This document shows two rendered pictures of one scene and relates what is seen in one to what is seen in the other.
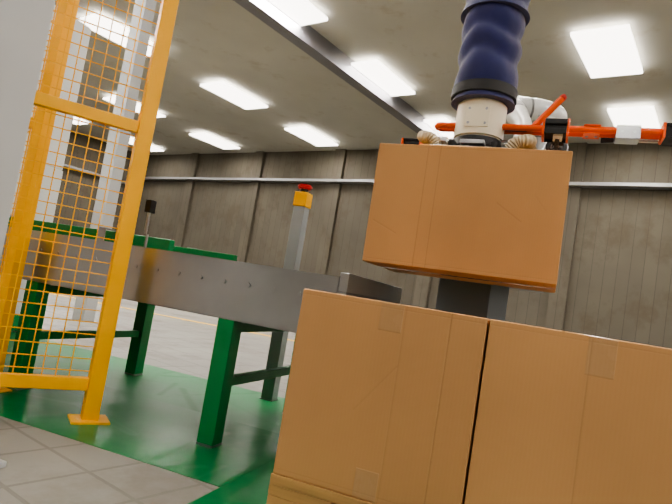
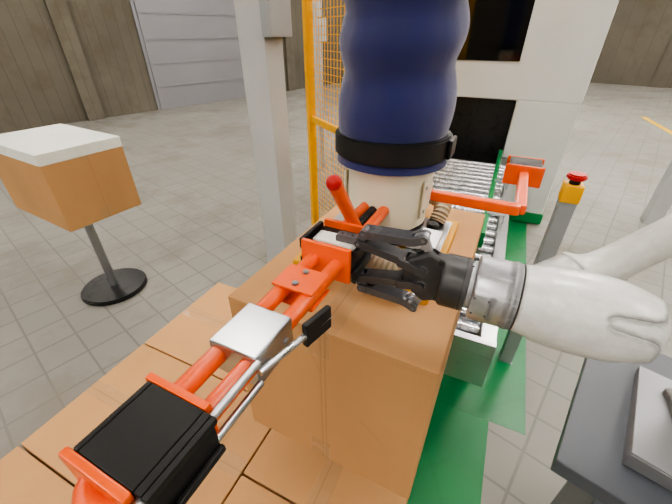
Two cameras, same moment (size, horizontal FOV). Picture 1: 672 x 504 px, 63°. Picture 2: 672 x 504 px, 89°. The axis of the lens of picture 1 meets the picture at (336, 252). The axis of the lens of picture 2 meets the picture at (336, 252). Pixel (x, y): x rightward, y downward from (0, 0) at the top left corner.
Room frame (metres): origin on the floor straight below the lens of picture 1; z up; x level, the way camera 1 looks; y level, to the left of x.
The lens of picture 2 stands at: (1.83, -1.12, 1.49)
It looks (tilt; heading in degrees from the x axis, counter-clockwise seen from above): 33 degrees down; 94
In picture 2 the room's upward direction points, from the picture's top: straight up
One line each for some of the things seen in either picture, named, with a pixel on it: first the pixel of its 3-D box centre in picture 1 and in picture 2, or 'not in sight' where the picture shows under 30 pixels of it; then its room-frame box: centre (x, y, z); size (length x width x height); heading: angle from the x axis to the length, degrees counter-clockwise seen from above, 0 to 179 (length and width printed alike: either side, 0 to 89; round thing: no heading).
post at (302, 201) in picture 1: (286, 294); (533, 285); (2.65, 0.20, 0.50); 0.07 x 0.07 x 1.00; 69
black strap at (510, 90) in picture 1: (484, 97); (393, 140); (1.89, -0.43, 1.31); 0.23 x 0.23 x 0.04
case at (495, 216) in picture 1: (469, 220); (375, 311); (1.89, -0.44, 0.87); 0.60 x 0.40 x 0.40; 68
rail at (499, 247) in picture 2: not in sight; (501, 223); (2.70, 0.82, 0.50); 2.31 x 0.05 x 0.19; 69
